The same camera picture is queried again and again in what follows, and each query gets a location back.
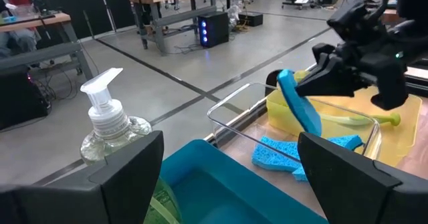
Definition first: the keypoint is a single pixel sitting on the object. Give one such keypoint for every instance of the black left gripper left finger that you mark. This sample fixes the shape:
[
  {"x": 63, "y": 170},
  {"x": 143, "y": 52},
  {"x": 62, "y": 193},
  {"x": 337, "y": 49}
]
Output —
[{"x": 127, "y": 170}]

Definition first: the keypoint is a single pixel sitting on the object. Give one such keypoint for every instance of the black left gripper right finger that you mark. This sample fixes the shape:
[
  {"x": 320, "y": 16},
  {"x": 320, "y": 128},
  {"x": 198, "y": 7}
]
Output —
[{"x": 351, "y": 190}]

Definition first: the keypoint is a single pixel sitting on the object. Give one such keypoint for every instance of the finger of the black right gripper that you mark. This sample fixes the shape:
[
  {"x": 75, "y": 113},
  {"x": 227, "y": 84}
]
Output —
[
  {"x": 334, "y": 80},
  {"x": 326, "y": 49}
]

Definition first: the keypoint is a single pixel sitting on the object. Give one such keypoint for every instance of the blue wavy sponge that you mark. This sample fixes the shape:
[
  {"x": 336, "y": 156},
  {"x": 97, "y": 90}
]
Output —
[
  {"x": 297, "y": 107},
  {"x": 300, "y": 174},
  {"x": 274, "y": 153}
]

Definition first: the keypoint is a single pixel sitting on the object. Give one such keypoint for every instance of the yellow-green soap bottle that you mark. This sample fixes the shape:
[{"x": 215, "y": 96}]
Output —
[{"x": 110, "y": 123}]

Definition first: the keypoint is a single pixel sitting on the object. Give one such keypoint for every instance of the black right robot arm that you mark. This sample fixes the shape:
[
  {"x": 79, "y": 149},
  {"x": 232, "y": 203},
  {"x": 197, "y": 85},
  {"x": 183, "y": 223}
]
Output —
[{"x": 411, "y": 0}]

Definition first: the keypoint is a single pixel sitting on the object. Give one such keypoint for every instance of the black floor box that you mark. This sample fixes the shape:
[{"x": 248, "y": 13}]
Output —
[{"x": 250, "y": 19}]

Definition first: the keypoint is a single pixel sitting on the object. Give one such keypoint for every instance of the blue plastic bin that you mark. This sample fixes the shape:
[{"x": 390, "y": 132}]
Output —
[{"x": 217, "y": 197}]

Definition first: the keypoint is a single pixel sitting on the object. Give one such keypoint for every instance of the clear plastic bin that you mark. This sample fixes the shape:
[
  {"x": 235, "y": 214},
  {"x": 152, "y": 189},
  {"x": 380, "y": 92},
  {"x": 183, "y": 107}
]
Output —
[{"x": 240, "y": 127}]

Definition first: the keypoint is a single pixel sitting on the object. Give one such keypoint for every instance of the black computer tower blue lights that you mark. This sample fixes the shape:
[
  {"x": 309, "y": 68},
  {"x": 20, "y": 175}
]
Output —
[{"x": 217, "y": 28}]

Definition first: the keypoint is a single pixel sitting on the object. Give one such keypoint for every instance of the black equipment case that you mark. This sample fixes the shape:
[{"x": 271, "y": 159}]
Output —
[{"x": 20, "y": 100}]

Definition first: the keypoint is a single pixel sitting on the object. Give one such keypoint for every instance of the person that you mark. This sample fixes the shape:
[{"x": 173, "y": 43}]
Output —
[{"x": 23, "y": 33}]

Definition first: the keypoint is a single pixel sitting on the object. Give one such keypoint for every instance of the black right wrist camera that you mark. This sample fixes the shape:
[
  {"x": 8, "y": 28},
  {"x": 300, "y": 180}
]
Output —
[{"x": 384, "y": 83}]

